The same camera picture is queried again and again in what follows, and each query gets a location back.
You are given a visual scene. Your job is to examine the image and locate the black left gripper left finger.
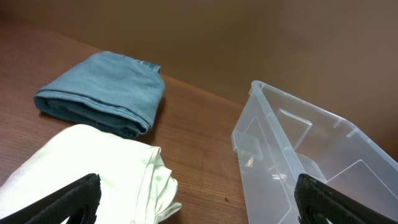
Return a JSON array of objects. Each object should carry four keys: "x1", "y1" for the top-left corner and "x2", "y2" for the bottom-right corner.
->
[{"x1": 1, "y1": 174, "x2": 101, "y2": 224}]

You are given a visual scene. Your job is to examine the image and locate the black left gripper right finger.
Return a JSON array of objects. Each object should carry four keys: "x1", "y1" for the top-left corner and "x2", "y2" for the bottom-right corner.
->
[{"x1": 294, "y1": 174, "x2": 397, "y2": 224}]

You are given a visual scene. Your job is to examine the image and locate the clear plastic storage container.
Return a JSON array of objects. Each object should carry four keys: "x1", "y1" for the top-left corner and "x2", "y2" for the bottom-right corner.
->
[{"x1": 231, "y1": 80, "x2": 397, "y2": 224}]

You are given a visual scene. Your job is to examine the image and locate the folded cream white garment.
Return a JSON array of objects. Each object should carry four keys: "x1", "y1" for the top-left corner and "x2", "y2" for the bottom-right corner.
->
[{"x1": 1, "y1": 124, "x2": 182, "y2": 223}]

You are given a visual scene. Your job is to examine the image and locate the folded blue denim jeans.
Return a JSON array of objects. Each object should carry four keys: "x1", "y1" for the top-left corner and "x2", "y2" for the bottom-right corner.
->
[{"x1": 34, "y1": 51, "x2": 165, "y2": 139}]

